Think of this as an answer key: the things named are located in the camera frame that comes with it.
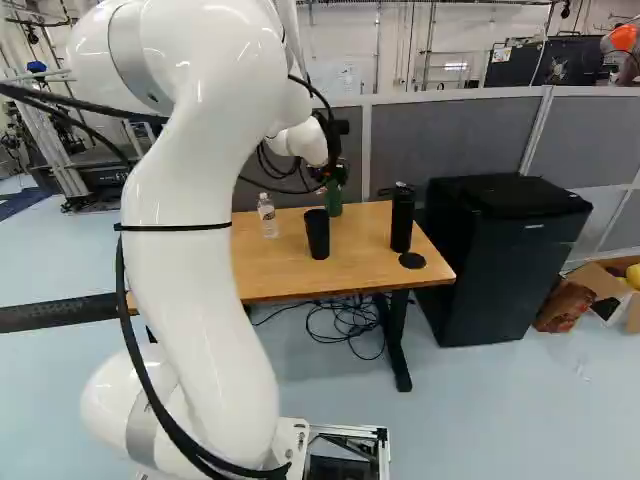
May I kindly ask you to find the tall black flask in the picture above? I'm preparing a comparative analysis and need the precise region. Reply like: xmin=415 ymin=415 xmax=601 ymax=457
xmin=389 ymin=181 xmax=417 ymax=254

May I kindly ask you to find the green bottle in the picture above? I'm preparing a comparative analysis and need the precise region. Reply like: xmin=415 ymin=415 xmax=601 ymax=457
xmin=323 ymin=177 xmax=345 ymax=219

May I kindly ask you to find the black cabinet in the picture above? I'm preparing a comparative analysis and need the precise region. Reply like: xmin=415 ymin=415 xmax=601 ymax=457
xmin=414 ymin=172 xmax=595 ymax=349

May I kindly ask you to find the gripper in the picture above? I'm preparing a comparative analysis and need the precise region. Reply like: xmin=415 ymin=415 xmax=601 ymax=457
xmin=310 ymin=158 xmax=350 ymax=185

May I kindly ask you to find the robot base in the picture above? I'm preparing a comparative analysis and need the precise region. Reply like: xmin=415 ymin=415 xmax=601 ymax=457
xmin=276 ymin=417 xmax=391 ymax=480

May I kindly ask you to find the grey partition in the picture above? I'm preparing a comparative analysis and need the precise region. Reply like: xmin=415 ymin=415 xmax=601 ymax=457
xmin=232 ymin=83 xmax=640 ymax=274

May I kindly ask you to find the wooden table with black legs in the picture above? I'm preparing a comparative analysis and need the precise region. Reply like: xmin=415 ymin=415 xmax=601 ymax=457
xmin=125 ymin=199 xmax=457 ymax=393

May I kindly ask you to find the cardboard box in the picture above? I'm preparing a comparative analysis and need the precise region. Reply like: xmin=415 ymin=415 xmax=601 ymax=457
xmin=532 ymin=254 xmax=640 ymax=335

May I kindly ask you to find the clear plastic water bottle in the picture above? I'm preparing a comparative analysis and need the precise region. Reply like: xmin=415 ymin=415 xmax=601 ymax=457
xmin=256 ymin=192 xmax=280 ymax=240

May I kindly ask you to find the person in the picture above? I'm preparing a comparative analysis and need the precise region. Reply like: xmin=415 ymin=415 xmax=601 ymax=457
xmin=599 ymin=22 xmax=640 ymax=87

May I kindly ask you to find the black cup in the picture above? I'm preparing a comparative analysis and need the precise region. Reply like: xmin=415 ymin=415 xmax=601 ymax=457
xmin=303 ymin=209 xmax=332 ymax=261

